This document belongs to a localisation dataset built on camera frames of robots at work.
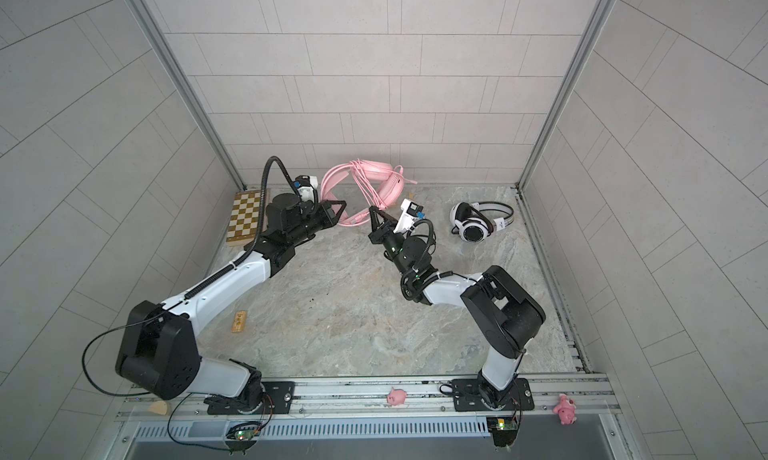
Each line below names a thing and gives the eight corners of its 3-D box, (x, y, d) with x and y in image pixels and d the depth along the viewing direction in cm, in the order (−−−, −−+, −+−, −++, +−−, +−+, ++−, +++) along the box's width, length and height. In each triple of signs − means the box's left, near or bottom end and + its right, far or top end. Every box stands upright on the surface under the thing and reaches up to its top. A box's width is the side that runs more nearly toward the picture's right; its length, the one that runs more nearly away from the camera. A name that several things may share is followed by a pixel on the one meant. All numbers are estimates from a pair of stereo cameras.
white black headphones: (460, 250, 101) (464, 235, 94) (445, 219, 109) (449, 204, 102) (515, 237, 104) (523, 222, 97) (497, 208, 112) (503, 193, 106)
